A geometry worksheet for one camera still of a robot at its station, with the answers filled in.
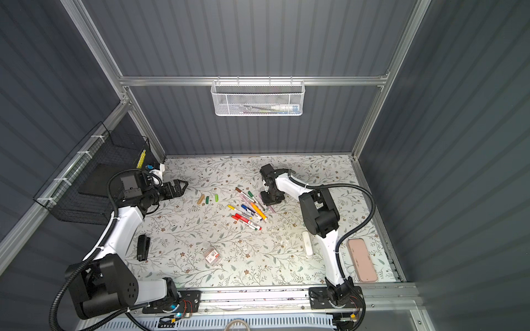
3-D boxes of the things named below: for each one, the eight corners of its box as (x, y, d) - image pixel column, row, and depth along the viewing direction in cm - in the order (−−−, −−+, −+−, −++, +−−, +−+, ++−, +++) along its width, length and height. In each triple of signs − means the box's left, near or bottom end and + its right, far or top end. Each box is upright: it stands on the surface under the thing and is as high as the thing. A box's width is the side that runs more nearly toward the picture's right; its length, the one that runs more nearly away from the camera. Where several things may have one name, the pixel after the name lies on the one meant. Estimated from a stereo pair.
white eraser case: (304, 257, 85) (305, 254, 83) (302, 234, 92) (303, 231, 89) (311, 257, 85) (312, 254, 83) (308, 234, 92) (309, 231, 89)
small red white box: (202, 255, 86) (200, 253, 84) (211, 246, 89) (210, 243, 87) (213, 267, 83) (212, 266, 81) (223, 258, 86) (222, 255, 83)
